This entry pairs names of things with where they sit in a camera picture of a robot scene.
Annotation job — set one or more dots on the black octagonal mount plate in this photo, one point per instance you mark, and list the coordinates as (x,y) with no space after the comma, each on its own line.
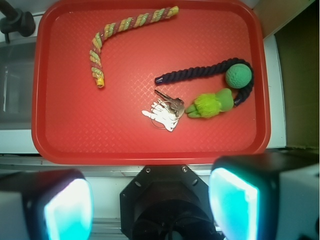
(167,202)

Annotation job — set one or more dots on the white hand-shaped keychain tag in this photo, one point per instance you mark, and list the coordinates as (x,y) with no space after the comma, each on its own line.
(161,115)

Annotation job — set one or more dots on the multicolour twisted rope toy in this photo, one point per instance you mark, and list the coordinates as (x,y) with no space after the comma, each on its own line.
(114,28)

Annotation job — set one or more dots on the silver key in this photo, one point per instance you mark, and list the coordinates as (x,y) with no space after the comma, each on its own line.
(176,105)

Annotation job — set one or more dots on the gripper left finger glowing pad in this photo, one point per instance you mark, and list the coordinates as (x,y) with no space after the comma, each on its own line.
(46,205)

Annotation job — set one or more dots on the green furry animal toy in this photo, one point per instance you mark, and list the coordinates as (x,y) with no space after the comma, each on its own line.
(208,105)

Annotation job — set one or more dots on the clear plastic bin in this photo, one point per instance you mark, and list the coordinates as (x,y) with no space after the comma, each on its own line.
(16,85)

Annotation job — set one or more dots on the green textured rubber ball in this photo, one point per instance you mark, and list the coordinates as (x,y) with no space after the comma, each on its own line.
(238,76)

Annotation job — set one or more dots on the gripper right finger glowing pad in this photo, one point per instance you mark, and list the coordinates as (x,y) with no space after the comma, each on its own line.
(270,196)

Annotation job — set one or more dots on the red plastic tray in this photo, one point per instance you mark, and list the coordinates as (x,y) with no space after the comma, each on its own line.
(76,123)

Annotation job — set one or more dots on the black knob clamp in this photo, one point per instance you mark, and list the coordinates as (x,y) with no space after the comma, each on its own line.
(15,20)

